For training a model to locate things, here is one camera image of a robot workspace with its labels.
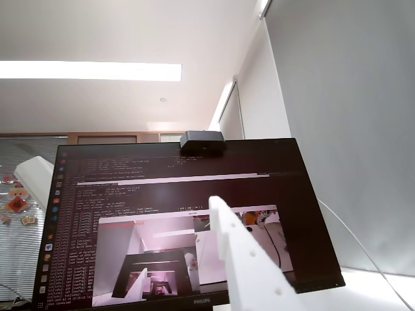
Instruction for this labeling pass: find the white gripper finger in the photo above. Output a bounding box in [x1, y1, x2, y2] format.
[208, 195, 307, 311]

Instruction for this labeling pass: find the black webcam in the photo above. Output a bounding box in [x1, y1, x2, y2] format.
[180, 130, 227, 157]

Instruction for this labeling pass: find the black computer monitor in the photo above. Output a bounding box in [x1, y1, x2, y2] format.
[31, 138, 346, 311]

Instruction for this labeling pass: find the small white roller blind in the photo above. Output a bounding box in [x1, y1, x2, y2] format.
[209, 76, 246, 141]

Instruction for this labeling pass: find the large white roller blind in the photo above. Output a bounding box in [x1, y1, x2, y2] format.
[259, 0, 415, 276]

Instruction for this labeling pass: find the grey venetian window blind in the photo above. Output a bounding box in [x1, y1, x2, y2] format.
[0, 135, 69, 302]

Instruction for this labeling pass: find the white slanted panel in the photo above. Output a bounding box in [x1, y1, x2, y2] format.
[14, 155, 55, 211]

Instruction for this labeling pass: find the red paper window decoration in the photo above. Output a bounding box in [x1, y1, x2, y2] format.
[6, 189, 30, 214]

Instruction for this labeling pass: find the rectangular ceiling light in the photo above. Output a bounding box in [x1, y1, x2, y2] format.
[0, 60, 182, 82]

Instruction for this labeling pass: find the white cable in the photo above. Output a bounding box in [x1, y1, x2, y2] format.
[317, 198, 415, 311]

